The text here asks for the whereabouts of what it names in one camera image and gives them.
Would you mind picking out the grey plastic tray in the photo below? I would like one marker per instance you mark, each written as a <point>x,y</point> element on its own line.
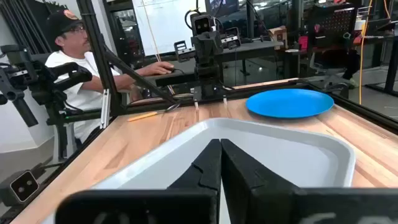
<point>280,149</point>

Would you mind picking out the person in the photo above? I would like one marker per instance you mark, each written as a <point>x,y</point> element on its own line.
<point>81,87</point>

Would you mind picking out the black computer mouse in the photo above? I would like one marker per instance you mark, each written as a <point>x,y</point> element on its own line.
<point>172,70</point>

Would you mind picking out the small cardboard box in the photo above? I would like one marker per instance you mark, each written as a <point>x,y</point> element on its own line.
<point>278,37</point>

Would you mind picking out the black standing desk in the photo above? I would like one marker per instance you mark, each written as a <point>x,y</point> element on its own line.
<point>391,62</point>

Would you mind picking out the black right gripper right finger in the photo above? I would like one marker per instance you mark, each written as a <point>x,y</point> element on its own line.
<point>248,186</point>

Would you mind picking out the blue round plate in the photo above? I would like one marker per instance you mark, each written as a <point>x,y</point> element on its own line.
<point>289,104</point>

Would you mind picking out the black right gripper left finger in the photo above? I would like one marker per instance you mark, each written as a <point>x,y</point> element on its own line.
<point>205,168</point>

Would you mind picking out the whiteboard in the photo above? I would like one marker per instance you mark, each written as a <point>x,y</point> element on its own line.
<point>171,25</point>

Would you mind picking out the black tool cart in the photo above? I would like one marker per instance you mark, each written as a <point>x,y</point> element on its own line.
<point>332,28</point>

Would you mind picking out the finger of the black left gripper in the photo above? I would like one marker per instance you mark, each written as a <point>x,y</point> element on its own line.
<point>182,54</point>
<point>231,39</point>

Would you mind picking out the computer monitor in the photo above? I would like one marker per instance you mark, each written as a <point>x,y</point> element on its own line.
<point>222,7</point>

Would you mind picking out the silver aluminium bracket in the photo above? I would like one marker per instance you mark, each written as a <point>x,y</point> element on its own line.
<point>105,109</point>

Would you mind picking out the black table-level camera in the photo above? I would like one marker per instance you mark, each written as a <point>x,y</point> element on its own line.
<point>23,186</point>

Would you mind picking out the grey desk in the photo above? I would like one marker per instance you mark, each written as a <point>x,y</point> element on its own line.
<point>248,49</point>
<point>174,80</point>

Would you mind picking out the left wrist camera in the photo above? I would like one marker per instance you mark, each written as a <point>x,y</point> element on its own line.
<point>202,25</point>

